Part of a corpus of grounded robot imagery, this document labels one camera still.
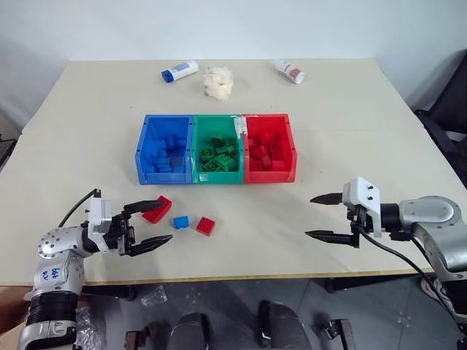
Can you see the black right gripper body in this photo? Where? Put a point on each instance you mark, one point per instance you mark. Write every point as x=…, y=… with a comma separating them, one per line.
x=358, y=222

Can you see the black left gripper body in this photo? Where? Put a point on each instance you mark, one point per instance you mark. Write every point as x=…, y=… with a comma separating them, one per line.
x=122, y=233

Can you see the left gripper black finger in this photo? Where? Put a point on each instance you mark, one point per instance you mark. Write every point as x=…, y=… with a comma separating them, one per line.
x=151, y=243
x=144, y=206

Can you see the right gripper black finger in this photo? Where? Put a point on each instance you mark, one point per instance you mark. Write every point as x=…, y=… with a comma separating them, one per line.
x=330, y=237
x=328, y=199

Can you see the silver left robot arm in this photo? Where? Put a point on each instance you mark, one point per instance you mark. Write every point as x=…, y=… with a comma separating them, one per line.
x=54, y=251

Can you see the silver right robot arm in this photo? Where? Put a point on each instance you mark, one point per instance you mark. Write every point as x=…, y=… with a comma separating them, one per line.
x=434, y=222

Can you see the long red building block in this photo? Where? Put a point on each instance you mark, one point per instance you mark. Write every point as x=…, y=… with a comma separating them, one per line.
x=158, y=213

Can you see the small blue building block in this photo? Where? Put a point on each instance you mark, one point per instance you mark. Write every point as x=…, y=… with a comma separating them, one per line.
x=180, y=222

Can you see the clear plastic bag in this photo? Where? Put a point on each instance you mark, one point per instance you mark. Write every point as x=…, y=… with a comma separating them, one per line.
x=89, y=330
x=155, y=296

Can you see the blue plastic bin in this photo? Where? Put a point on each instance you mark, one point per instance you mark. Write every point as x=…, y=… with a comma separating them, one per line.
x=144, y=153

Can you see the square red building block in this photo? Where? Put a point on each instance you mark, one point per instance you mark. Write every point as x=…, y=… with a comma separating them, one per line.
x=205, y=226

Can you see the black table leg bar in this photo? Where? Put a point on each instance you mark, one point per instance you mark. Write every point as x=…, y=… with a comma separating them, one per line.
x=109, y=292
x=376, y=283

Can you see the red plastic bin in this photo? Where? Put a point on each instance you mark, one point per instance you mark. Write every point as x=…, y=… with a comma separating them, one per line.
x=288, y=153

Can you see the green building block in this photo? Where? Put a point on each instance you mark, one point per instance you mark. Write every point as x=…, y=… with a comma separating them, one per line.
x=211, y=166
x=224, y=162
x=217, y=140
x=231, y=143
x=207, y=154

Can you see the green plastic bin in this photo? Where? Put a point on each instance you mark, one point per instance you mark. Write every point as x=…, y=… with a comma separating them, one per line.
x=198, y=125

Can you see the dark rounded shape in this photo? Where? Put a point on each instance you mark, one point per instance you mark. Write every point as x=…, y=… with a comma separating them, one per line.
x=191, y=333
x=284, y=328

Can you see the white shoe with red trim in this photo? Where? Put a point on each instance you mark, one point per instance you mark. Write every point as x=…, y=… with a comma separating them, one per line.
x=434, y=289

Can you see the white tape strip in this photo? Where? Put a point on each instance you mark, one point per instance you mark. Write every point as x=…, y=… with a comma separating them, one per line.
x=239, y=125

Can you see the brown cardboard box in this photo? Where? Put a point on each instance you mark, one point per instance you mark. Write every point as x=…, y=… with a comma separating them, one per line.
x=12, y=310

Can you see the white bottle with red label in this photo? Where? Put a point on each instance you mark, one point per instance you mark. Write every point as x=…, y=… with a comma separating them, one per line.
x=289, y=71

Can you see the white bottle with blue cap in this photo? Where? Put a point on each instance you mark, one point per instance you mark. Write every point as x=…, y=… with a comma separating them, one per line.
x=180, y=70

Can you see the crumpled white plastic bag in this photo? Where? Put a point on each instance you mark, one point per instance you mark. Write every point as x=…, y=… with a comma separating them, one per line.
x=218, y=83

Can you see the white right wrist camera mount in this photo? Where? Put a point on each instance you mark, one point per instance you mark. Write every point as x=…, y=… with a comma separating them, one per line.
x=363, y=197

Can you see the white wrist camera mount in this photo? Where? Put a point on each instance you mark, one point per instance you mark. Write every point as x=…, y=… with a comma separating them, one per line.
x=363, y=197
x=99, y=215

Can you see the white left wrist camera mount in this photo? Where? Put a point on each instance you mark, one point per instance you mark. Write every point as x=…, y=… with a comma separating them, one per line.
x=99, y=215

